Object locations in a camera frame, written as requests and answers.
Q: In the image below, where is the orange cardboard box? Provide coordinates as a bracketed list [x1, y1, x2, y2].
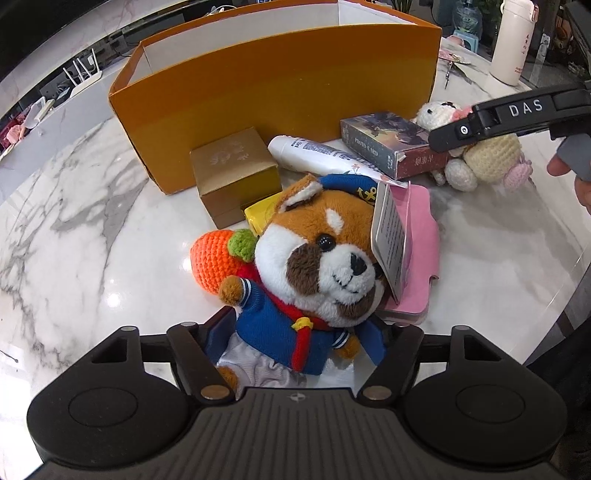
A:
[108, 0, 443, 195]

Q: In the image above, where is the dark printed card box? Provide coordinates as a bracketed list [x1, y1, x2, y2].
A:
[340, 112, 451, 181]

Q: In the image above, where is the white crochet plush doll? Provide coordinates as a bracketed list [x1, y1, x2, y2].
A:
[410, 100, 534, 193]

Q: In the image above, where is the white thermos bottle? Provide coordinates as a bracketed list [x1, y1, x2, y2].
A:
[489, 0, 539, 86]

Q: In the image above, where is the white box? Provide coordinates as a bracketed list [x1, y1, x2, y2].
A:
[24, 96, 55, 129]

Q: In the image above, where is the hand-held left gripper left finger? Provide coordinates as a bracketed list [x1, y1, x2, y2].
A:
[90, 307, 237, 403]

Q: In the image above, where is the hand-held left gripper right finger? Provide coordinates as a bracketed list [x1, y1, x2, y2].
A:
[355, 323, 492, 401]

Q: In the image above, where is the pink printed card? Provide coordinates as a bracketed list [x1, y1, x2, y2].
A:
[436, 47, 472, 64]

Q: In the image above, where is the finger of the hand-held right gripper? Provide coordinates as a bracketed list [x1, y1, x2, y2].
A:
[427, 112, 484, 155]

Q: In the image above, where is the black television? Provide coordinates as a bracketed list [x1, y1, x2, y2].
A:
[0, 0, 158, 81]

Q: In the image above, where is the water dispenser bottle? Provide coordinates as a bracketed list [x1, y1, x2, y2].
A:
[454, 0, 484, 51]

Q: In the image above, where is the person's right hand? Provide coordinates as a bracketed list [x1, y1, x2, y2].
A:
[547, 156, 591, 209]

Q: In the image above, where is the orange crochet fruit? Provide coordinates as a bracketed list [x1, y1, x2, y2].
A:
[191, 228, 257, 292]

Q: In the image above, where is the pink case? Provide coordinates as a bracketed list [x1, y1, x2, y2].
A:
[373, 182, 441, 325]

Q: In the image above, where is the gold gift box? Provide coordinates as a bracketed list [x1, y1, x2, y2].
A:
[189, 127, 283, 230]

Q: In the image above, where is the sailor fox plush toy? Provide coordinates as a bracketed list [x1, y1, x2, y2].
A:
[203, 173, 411, 402]

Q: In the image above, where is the white tube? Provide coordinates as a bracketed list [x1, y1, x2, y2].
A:
[267, 134, 410, 188]

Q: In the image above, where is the white router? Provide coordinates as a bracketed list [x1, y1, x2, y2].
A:
[62, 50, 103, 99]

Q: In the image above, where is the yellow packet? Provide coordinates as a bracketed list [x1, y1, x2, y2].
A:
[243, 193, 279, 237]

